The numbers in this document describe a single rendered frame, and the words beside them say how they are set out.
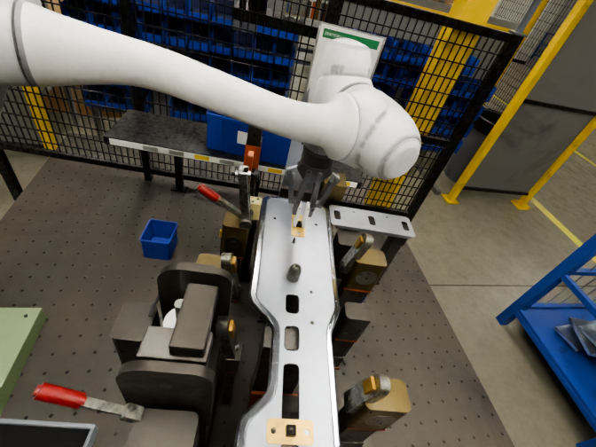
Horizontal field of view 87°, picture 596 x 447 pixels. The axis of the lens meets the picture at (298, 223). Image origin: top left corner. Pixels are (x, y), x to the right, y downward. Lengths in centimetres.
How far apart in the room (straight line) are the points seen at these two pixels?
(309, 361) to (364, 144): 45
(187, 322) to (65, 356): 62
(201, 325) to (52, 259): 87
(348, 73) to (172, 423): 62
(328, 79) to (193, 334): 47
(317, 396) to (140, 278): 73
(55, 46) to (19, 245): 95
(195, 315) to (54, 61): 38
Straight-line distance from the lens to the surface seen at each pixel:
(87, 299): 118
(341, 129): 48
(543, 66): 319
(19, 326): 112
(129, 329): 65
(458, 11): 135
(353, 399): 70
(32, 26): 55
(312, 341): 73
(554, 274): 236
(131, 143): 121
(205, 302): 53
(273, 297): 77
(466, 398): 124
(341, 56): 61
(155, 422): 58
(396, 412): 70
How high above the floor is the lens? 163
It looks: 41 degrees down
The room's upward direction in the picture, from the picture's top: 16 degrees clockwise
